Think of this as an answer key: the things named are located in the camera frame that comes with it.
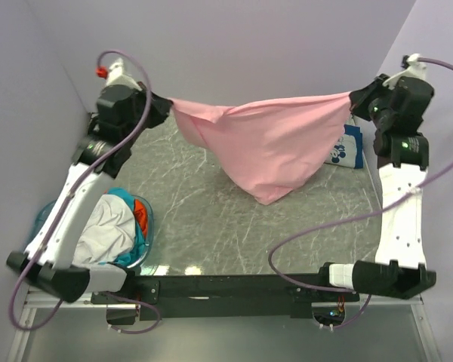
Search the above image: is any white t shirt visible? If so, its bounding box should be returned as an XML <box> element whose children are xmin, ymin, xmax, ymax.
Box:
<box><xmin>72</xmin><ymin>194</ymin><xmax>135</xmax><ymax>265</ymax></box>

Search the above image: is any folded blue printed t shirt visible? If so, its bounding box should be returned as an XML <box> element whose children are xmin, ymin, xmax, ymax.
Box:
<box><xmin>325</xmin><ymin>124</ymin><xmax>364</xmax><ymax>169</ymax></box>

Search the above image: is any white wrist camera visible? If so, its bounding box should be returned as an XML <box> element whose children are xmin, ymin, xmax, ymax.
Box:
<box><xmin>96</xmin><ymin>57</ymin><xmax>140</xmax><ymax>90</ymax></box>
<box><xmin>383</xmin><ymin>54</ymin><xmax>427</xmax><ymax>89</ymax></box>

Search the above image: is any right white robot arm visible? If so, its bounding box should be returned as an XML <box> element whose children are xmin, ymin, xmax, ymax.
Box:
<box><xmin>316</xmin><ymin>75</ymin><xmax>436</xmax><ymax>301</ymax></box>

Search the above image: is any pink t shirt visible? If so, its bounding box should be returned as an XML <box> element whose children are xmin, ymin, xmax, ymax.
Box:
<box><xmin>172</xmin><ymin>93</ymin><xmax>351</xmax><ymax>205</ymax></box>

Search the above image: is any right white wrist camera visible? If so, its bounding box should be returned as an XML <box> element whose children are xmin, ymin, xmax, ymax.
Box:
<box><xmin>383</xmin><ymin>54</ymin><xmax>427</xmax><ymax>89</ymax></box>

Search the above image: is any blue plastic laundry basket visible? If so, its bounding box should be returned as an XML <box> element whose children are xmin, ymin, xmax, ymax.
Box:
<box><xmin>32</xmin><ymin>195</ymin><xmax>155</xmax><ymax>271</ymax></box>

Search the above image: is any teal t shirt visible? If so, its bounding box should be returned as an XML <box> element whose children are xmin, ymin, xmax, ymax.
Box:
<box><xmin>107</xmin><ymin>187</ymin><xmax>154</xmax><ymax>268</ymax></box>

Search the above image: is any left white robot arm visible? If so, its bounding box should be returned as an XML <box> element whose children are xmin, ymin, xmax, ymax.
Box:
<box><xmin>6</xmin><ymin>82</ymin><xmax>172</xmax><ymax>303</ymax></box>

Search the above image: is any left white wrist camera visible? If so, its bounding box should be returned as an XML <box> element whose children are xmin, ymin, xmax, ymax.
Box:
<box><xmin>96</xmin><ymin>57</ymin><xmax>140</xmax><ymax>90</ymax></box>

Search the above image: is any orange t shirt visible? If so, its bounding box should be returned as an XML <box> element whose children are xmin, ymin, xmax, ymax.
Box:
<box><xmin>133</xmin><ymin>198</ymin><xmax>149</xmax><ymax>237</ymax></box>

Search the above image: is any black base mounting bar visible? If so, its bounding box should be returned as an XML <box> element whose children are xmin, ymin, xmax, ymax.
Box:
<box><xmin>90</xmin><ymin>274</ymin><xmax>359</xmax><ymax>326</ymax></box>

